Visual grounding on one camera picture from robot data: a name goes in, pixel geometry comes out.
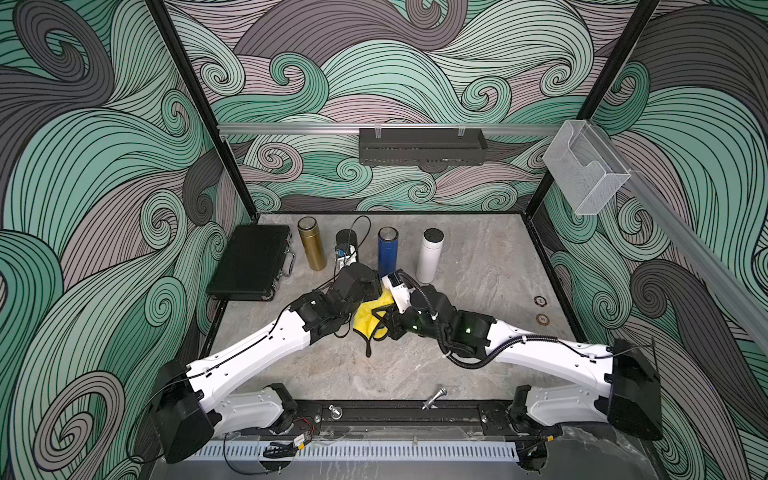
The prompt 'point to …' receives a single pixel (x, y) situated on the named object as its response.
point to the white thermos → (430, 255)
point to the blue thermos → (388, 238)
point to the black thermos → (345, 238)
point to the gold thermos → (316, 255)
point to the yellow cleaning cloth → (365, 322)
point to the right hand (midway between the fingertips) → (370, 314)
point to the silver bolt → (442, 392)
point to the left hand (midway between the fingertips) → (373, 273)
